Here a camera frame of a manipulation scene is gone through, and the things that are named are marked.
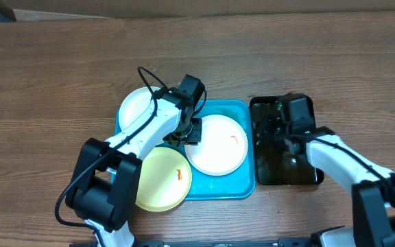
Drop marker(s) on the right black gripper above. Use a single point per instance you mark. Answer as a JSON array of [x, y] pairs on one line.
[[268, 135]]

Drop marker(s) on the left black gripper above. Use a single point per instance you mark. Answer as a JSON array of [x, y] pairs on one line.
[[195, 139]]

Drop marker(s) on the white plate with stain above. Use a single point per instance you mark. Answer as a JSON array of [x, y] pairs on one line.
[[222, 149]]

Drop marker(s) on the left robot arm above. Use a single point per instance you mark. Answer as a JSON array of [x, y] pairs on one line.
[[104, 184]]

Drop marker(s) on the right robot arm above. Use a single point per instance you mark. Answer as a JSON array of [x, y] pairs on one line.
[[371, 187]]

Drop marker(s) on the black water tray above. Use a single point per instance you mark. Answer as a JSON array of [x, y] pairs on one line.
[[286, 169]]

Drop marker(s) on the teal plastic tray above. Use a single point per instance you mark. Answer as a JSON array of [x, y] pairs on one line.
[[237, 184]]

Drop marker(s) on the yellow plate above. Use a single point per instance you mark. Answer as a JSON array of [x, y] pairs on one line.
[[165, 180]]

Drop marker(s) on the cardboard panel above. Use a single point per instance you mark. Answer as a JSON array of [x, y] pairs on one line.
[[163, 8]]

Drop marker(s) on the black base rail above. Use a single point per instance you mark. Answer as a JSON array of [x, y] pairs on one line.
[[282, 242]]

